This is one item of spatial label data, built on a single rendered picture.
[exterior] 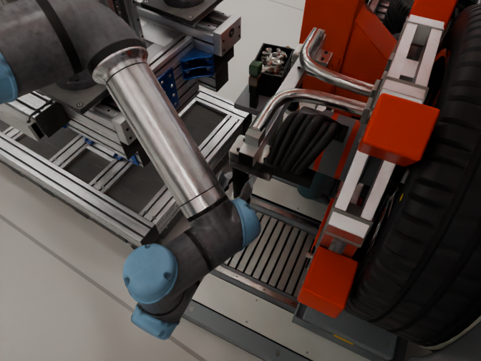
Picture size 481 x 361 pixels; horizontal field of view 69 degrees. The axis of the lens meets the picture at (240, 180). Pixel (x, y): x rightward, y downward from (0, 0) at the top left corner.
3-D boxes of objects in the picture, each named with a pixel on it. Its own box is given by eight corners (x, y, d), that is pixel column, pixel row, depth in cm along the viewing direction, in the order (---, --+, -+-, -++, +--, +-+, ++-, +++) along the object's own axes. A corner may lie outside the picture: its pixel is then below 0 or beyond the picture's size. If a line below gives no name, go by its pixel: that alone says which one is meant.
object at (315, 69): (374, 107, 70) (394, 62, 61) (284, 80, 75) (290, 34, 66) (393, 58, 79) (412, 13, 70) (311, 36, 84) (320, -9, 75)
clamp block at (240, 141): (269, 183, 69) (271, 166, 65) (228, 166, 71) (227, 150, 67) (279, 164, 72) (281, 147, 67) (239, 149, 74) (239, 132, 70)
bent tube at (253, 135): (346, 181, 60) (364, 139, 51) (244, 143, 65) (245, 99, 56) (371, 114, 69) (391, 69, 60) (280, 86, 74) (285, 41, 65)
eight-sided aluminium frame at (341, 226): (320, 308, 87) (404, 182, 42) (295, 296, 88) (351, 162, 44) (373, 154, 115) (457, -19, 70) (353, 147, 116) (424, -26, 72)
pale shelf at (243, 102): (270, 120, 145) (270, 115, 143) (233, 108, 150) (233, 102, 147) (305, 62, 168) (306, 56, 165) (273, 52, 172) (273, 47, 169)
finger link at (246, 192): (263, 170, 73) (238, 202, 68) (262, 186, 78) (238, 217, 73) (250, 163, 74) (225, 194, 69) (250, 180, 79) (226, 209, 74)
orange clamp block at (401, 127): (406, 168, 52) (421, 162, 43) (354, 150, 54) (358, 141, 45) (424, 124, 52) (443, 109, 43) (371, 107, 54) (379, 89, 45)
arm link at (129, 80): (109, 1, 63) (250, 235, 65) (49, 23, 59) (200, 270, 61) (107, -47, 52) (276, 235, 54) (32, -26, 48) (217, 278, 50)
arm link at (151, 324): (162, 337, 53) (171, 347, 60) (198, 273, 59) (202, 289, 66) (119, 313, 55) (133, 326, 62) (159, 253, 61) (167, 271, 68)
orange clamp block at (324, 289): (349, 276, 67) (336, 320, 62) (311, 258, 69) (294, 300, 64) (360, 261, 61) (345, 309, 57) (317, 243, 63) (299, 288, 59)
